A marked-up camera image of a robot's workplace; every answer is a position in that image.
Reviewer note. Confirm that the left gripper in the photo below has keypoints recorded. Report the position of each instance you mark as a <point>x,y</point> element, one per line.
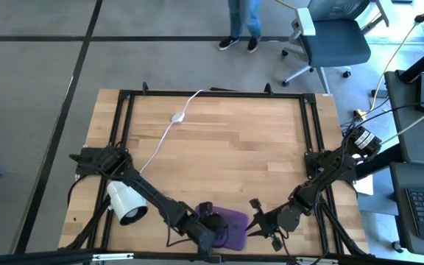
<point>216,225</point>

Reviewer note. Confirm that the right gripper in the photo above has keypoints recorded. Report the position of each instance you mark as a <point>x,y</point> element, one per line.
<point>283,222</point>

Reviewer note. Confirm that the purple plastic box lid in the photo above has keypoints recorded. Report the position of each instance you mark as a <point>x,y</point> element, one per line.
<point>237,228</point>

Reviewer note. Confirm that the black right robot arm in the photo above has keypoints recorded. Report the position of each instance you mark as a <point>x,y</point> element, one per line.
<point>318,184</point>

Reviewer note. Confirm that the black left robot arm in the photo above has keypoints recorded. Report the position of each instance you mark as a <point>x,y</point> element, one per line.
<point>153,198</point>

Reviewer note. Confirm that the white cylindrical lamp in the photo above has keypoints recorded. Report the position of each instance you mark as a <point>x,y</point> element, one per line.
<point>127,202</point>

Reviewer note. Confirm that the white paper sheet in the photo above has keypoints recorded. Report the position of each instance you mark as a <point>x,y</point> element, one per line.
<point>366,186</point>

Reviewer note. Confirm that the black desk caster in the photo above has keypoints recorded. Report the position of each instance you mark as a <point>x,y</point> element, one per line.
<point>397,246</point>

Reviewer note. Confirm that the black metal beam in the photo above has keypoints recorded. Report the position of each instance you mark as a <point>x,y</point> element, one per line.
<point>423,64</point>
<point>385,160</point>

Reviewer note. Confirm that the dark grey desk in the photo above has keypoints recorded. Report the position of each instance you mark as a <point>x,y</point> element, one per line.
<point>418,136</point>
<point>398,176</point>

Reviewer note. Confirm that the yellow power plug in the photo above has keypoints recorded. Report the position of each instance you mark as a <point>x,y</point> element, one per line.
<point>359,115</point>

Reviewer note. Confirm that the blue and white office chair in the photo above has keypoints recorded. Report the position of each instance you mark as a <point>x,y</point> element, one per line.
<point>335,44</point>

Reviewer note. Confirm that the person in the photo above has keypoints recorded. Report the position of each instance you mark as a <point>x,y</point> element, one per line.
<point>247,18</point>

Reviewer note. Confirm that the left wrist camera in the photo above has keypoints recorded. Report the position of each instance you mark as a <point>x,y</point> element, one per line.
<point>206,207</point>

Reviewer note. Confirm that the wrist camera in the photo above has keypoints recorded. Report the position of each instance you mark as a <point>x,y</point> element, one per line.
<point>206,207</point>
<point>277,243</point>

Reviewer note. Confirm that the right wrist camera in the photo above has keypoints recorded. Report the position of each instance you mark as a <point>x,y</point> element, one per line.
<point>277,243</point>

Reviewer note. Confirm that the black aluminium table frame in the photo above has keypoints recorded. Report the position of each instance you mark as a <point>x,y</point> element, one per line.
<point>215,94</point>

